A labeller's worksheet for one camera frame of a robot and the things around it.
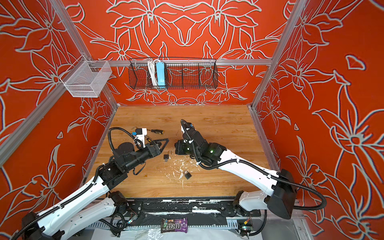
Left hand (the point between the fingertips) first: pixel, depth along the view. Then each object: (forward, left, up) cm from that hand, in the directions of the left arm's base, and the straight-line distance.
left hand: (165, 141), depth 68 cm
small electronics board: (-28, -39, -27) cm, 55 cm away
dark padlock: (+5, +4, -26) cm, 26 cm away
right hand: (0, -2, -3) cm, 4 cm away
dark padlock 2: (-6, -10, -26) cm, 28 cm away
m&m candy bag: (-29, -8, -25) cm, 40 cm away
